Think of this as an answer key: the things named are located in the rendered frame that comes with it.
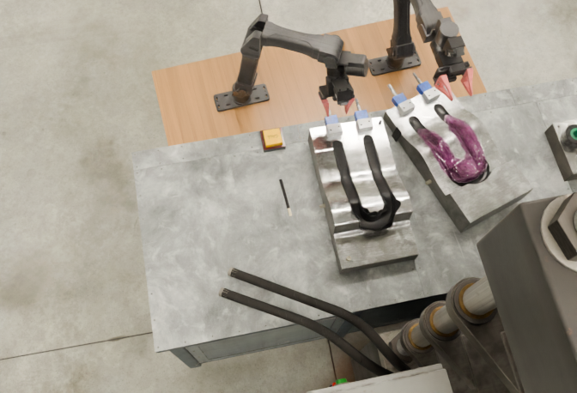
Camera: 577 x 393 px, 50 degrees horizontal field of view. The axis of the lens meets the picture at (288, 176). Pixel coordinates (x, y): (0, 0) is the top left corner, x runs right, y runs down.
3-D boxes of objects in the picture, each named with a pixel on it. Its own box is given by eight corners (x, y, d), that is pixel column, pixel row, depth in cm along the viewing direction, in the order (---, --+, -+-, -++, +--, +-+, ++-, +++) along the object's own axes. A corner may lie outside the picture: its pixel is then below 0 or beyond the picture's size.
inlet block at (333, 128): (318, 108, 220) (320, 100, 215) (332, 105, 221) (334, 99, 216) (327, 141, 215) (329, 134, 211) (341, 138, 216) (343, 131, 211)
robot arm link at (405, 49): (413, 59, 225) (415, -29, 204) (396, 63, 224) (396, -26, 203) (407, 51, 229) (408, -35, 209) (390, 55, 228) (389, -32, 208)
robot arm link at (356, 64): (370, 60, 194) (367, 36, 184) (364, 83, 191) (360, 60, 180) (335, 57, 198) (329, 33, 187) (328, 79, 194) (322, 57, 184)
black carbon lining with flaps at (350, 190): (329, 143, 214) (331, 131, 206) (373, 136, 216) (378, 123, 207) (353, 238, 201) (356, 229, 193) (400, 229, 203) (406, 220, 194)
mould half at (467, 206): (382, 118, 227) (388, 103, 217) (440, 89, 232) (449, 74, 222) (460, 232, 210) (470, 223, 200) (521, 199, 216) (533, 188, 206)
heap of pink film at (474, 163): (411, 132, 218) (416, 122, 211) (452, 111, 222) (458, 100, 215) (452, 192, 210) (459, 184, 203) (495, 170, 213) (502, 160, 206)
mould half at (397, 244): (307, 140, 222) (310, 123, 210) (377, 128, 225) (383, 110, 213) (339, 274, 204) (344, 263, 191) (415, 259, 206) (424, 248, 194)
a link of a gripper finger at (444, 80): (470, 91, 183) (459, 63, 186) (448, 96, 182) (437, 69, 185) (464, 101, 189) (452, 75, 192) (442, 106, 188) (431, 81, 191)
